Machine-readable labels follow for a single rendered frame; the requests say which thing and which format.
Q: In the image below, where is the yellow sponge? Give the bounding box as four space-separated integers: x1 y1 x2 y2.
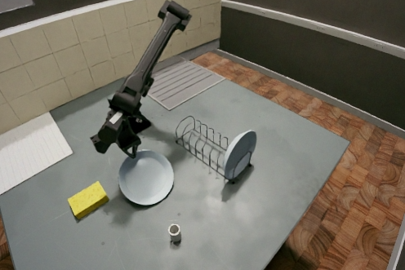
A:
68 181 109 219

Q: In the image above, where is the white ribbed draining mat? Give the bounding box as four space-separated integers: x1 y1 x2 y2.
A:
0 112 73 196

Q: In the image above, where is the beige tiled wall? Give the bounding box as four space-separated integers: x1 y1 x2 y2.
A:
0 0 221 134

